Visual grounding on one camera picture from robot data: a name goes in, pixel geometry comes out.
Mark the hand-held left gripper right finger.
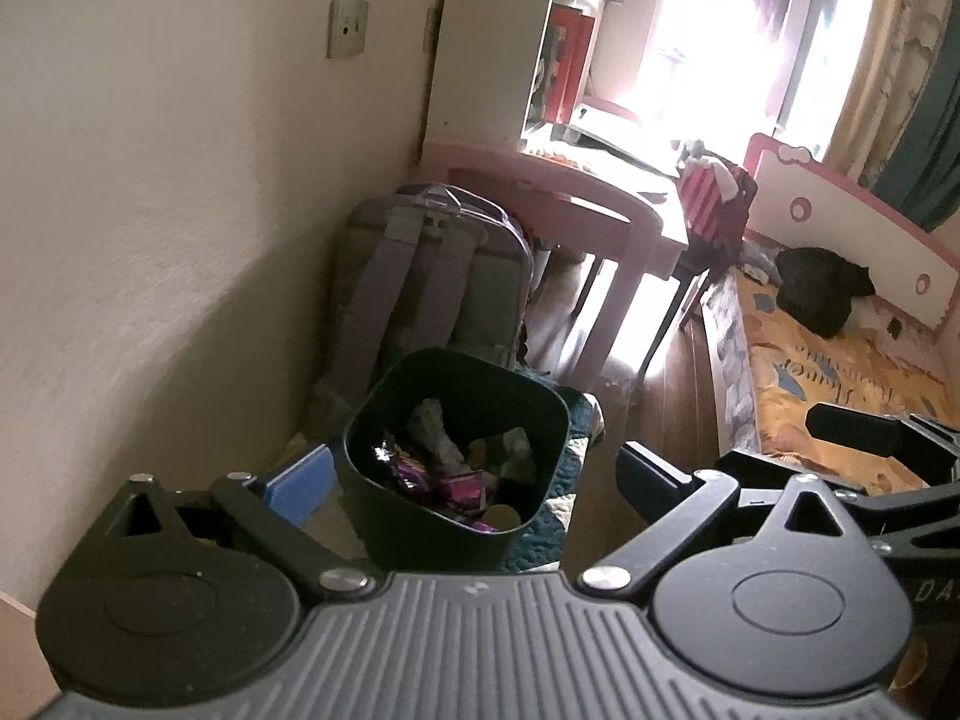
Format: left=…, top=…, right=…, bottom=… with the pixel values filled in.
left=577, top=441, right=852, bottom=602

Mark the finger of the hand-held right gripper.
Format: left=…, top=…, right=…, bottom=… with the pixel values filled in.
left=808, top=403, right=960, bottom=486
left=716, top=448, right=935, bottom=537

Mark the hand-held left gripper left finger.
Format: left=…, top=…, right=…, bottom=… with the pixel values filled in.
left=105, top=442, right=372, bottom=605

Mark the purple snack bag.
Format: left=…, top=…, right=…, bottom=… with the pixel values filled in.
left=373, top=431, right=485, bottom=522

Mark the white torn wrapper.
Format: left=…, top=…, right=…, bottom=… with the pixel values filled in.
left=495, top=427, right=537, bottom=477

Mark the dark green trash bin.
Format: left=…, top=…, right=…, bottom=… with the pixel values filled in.
left=341, top=347, right=575, bottom=575

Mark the bed with floral sheet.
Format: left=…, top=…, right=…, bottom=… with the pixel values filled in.
left=701, top=262, right=960, bottom=691

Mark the teal patchwork quilt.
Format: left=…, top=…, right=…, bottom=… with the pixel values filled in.
left=281, top=367, right=605, bottom=577

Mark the black cloth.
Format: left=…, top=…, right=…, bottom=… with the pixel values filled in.
left=775, top=246, right=877, bottom=340

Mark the grey cloth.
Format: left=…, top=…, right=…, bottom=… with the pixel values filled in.
left=739, top=244, right=781, bottom=282

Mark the white pink headboard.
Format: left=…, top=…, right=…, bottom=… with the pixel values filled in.
left=742, top=133, right=960, bottom=331

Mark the dark chair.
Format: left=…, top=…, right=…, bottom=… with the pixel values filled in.
left=645, top=157, right=758, bottom=376

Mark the grey backpack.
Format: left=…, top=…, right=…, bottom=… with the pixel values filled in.
left=311, top=182, right=537, bottom=436

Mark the red striped bag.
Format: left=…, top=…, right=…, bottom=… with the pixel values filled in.
left=677, top=161, right=755, bottom=256

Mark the green curtain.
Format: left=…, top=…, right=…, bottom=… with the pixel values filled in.
left=874, top=52, right=960, bottom=233

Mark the pink desk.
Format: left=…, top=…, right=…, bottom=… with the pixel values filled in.
left=424, top=139, right=691, bottom=391

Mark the white cloth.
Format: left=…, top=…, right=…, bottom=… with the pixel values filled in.
left=679, top=141, right=740, bottom=196

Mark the wooden furniture panel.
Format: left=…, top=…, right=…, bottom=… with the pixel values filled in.
left=0, top=589, right=61, bottom=720

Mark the yellow curtain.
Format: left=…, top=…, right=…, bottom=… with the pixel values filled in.
left=821, top=0, right=960, bottom=181

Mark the row of books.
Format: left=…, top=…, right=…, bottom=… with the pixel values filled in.
left=529, top=4, right=597, bottom=125

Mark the white desk hutch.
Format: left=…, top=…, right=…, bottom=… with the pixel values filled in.
left=427, top=0, right=638, bottom=151

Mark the beige wall outlet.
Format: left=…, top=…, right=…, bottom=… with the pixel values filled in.
left=326, top=0, right=370, bottom=59

